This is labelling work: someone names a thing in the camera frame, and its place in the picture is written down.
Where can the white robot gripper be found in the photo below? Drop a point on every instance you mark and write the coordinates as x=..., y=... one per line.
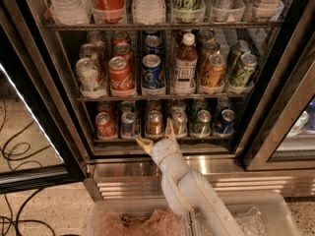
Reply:
x=162, y=149

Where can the orange soda can front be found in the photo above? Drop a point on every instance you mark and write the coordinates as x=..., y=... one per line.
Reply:
x=154, y=123

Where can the orange soda can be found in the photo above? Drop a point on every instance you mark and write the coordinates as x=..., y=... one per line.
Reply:
x=154, y=123
x=154, y=105

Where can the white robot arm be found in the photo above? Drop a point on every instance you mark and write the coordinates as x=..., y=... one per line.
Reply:
x=185, y=189

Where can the silver green can bottom front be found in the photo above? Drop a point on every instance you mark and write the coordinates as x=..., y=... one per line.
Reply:
x=179, y=121

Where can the silver green can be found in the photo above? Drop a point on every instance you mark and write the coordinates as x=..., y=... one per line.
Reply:
x=179, y=121
x=178, y=105

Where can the white blue can bottom front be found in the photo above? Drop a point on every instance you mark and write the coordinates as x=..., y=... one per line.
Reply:
x=129, y=124

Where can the white blue can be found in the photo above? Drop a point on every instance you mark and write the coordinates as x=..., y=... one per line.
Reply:
x=128, y=106
x=129, y=124

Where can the orange soda can rear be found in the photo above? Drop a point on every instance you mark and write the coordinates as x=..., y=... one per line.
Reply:
x=154, y=105

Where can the silver green can bottom rear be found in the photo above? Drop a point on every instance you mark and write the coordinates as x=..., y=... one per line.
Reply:
x=178, y=105

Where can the white blue can bottom rear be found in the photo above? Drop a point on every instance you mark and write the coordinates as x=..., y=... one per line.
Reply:
x=128, y=106

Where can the red cola can bottom front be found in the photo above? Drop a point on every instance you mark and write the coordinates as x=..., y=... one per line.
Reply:
x=104, y=124

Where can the red cola can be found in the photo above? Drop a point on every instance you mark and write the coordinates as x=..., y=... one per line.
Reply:
x=120, y=36
x=104, y=106
x=124, y=50
x=120, y=74
x=104, y=124

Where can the blue pepsi can middle front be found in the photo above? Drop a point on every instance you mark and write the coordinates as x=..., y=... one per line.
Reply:
x=151, y=71

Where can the blue pepsi can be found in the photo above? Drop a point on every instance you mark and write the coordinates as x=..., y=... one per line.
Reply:
x=153, y=45
x=151, y=71

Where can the steel fridge base grille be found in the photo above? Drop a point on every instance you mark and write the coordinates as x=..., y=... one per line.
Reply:
x=139, y=178

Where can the red cola can bottom rear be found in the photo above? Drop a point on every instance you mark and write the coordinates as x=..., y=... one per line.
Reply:
x=104, y=106

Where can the red cola can middle front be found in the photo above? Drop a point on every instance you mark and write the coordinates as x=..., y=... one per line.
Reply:
x=120, y=74

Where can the orange lacroix can front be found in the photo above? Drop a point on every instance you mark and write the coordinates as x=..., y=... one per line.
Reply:
x=213, y=71

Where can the orange lacroix can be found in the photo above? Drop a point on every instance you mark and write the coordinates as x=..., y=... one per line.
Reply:
x=207, y=49
x=213, y=71
x=204, y=35

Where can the white can middle front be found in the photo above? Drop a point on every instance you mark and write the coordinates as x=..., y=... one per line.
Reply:
x=89, y=75

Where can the red cola can middle rear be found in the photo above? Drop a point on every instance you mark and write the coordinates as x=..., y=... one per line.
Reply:
x=120, y=36

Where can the orange lacroix can rear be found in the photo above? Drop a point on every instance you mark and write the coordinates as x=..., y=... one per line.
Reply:
x=204, y=35

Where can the open glass fridge door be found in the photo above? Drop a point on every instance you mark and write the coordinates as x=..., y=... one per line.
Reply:
x=40, y=143

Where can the white can middle rear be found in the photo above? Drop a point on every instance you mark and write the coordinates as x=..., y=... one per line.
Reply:
x=96, y=38

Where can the green lacroix can front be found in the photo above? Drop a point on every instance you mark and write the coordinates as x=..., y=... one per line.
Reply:
x=243, y=71

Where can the green lacroix can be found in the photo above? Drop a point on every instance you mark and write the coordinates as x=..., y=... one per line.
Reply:
x=243, y=71
x=235, y=52

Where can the green lacroix can rear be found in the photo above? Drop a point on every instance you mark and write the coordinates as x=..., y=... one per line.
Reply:
x=235, y=52

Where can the right glass fridge door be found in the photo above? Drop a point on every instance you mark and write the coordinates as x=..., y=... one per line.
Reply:
x=287, y=137

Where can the red cola bottle top shelf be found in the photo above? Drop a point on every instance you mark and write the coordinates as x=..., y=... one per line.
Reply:
x=110, y=11

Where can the brown tea bottle white cap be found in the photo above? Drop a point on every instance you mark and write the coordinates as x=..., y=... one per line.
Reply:
x=185, y=62

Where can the left clear plastic bin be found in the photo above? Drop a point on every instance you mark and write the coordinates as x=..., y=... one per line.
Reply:
x=136, y=218

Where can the clear plastic bin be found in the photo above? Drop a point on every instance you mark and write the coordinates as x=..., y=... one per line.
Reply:
x=136, y=218
x=251, y=213

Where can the right clear plastic bin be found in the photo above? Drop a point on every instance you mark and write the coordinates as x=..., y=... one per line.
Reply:
x=251, y=213

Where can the clear water bottle centre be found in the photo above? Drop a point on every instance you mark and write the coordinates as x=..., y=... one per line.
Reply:
x=148, y=12

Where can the clear water bottle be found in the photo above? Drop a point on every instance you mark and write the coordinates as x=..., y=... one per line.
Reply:
x=148, y=12
x=71, y=12

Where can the clear water bottle left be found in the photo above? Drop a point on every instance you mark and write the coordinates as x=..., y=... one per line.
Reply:
x=71, y=12

